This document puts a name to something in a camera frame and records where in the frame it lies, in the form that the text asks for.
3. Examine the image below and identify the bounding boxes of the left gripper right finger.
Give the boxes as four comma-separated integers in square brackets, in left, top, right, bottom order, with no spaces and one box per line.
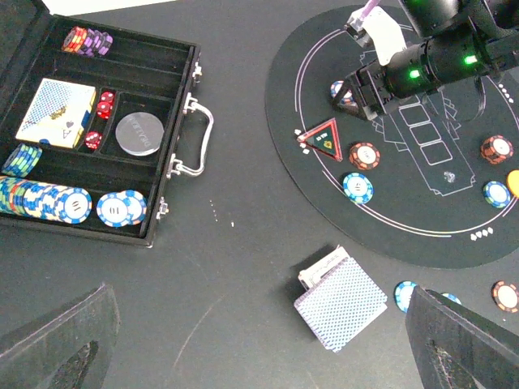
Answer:
[405,286,518,388]

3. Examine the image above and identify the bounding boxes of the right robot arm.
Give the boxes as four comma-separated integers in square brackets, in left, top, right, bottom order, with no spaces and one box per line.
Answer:
[332,1,518,121]

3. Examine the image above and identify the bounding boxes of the purple chips in case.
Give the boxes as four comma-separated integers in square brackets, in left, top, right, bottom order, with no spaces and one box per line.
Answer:
[62,26,114,57]

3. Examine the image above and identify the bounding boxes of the two blue white chips in case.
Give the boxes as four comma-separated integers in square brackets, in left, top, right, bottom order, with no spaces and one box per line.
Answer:
[97,190,148,228]

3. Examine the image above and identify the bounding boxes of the triangular all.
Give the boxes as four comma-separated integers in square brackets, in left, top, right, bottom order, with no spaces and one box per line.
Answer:
[297,118,343,162]

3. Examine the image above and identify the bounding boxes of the single green poker chip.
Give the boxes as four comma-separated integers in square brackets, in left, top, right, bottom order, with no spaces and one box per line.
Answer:
[394,280,417,313]

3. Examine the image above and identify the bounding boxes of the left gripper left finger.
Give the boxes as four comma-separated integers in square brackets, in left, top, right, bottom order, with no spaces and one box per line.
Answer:
[1,284,121,388]

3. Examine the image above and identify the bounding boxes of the orange round button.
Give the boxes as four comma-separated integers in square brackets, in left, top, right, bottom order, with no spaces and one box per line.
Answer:
[506,169,519,198]

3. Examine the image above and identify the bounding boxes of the brown poker chip stack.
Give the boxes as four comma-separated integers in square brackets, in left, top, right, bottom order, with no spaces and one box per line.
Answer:
[491,280,518,313]

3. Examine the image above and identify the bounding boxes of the silver dealer button in case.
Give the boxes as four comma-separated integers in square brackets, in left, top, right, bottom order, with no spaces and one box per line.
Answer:
[115,112,165,156]

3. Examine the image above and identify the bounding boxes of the chips row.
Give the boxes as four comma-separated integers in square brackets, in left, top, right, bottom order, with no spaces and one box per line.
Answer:
[1,176,92,224]

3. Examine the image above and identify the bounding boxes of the red dice in case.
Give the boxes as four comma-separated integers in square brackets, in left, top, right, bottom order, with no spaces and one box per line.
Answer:
[84,91,115,150]

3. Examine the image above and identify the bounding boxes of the card deck in case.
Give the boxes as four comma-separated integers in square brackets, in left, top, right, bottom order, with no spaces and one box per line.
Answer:
[15,78,97,148]

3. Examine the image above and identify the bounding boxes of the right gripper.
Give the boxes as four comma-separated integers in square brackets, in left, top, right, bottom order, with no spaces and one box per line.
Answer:
[332,64,396,121]

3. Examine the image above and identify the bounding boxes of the green chips in case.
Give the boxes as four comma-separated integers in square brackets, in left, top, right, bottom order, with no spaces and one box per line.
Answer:
[1,143,42,177]

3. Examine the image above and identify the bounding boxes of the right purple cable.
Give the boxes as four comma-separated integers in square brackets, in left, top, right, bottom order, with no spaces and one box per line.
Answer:
[358,0,382,19]

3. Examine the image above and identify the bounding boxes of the blue patterned card deck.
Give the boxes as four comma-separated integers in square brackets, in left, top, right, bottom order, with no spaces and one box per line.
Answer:
[294,258,388,353]

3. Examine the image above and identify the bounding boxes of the blue white chips mat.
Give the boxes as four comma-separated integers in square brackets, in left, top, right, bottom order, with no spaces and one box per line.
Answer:
[329,79,358,109]

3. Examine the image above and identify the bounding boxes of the black poker case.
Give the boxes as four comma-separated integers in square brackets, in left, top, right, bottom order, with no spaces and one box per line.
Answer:
[1,1,199,246]

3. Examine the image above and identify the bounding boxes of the round black poker mat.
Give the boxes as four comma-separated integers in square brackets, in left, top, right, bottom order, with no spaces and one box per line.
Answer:
[265,6,518,268]

